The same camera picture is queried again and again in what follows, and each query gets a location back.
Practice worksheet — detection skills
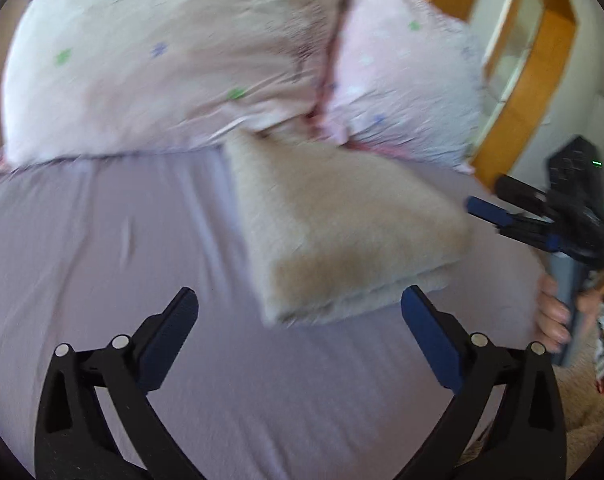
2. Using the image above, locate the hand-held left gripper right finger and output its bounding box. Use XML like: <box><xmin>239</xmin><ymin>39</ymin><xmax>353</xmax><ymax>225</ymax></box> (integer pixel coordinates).
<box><xmin>397</xmin><ymin>285</ymin><xmax>567</xmax><ymax>480</ymax></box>

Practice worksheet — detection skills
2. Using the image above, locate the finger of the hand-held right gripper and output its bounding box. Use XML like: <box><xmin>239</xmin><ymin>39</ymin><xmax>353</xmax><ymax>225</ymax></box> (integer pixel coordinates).
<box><xmin>464</xmin><ymin>196</ymin><xmax>557</xmax><ymax>256</ymax></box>
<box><xmin>494</xmin><ymin>174</ymin><xmax>557</xmax><ymax>218</ymax></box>

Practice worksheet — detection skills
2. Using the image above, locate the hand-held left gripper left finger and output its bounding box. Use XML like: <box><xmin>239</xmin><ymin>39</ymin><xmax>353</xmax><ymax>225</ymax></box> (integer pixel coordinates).
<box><xmin>34</xmin><ymin>287</ymin><xmax>204</xmax><ymax>480</ymax></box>

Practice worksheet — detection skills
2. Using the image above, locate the person's right hand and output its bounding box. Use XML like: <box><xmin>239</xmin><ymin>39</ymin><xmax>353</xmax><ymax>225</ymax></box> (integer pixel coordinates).
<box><xmin>536</xmin><ymin>276</ymin><xmax>604</xmax><ymax>351</ymax></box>

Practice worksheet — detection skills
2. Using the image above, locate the lilac bed sheet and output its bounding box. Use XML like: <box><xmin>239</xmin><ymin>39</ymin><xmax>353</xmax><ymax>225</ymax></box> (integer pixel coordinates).
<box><xmin>0</xmin><ymin>146</ymin><xmax>547</xmax><ymax>480</ymax></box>

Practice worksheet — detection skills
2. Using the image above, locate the folded beige fleece blanket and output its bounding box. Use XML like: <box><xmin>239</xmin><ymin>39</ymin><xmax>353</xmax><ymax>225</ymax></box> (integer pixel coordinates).
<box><xmin>224</xmin><ymin>131</ymin><xmax>473</xmax><ymax>327</ymax></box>

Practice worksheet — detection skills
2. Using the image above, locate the beige fluffy rug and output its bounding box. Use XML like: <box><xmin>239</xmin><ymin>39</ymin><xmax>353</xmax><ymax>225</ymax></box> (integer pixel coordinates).
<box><xmin>456</xmin><ymin>345</ymin><xmax>604</xmax><ymax>476</ymax></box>

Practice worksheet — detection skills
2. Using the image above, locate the pink star-print pillow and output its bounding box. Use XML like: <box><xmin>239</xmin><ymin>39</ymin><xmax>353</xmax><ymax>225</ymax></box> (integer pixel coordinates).
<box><xmin>309</xmin><ymin>0</ymin><xmax>486</xmax><ymax>175</ymax></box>

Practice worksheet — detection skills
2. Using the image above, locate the cream star-print pillow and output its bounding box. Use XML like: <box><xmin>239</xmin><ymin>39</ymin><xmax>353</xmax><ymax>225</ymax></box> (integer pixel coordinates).
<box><xmin>1</xmin><ymin>0</ymin><xmax>343</xmax><ymax>166</ymax></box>

